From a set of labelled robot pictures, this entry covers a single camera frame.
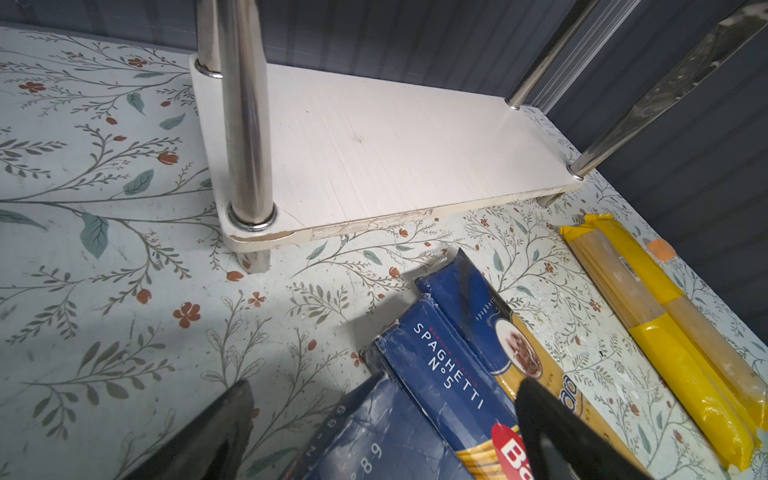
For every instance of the blue Barilla rigatoni box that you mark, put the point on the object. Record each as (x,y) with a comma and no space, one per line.
(376,432)

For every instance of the blue Barilla spaghetti box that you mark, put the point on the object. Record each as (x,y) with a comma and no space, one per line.
(426,355)

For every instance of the white two-tier metal shelf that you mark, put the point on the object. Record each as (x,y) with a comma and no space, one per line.
(297,155)

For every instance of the yellow spaghetti bag left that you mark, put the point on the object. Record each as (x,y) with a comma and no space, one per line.
(707,401)

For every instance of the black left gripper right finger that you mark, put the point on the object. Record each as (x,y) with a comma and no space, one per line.
(561,446)

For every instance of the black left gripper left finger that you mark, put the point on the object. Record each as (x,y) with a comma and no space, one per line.
(211,446)

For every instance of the blue yellow spaghetti bag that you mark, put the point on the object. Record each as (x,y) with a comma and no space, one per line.
(505,347)

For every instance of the yellow spaghetti bag right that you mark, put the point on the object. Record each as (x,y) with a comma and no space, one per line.
(733,372)

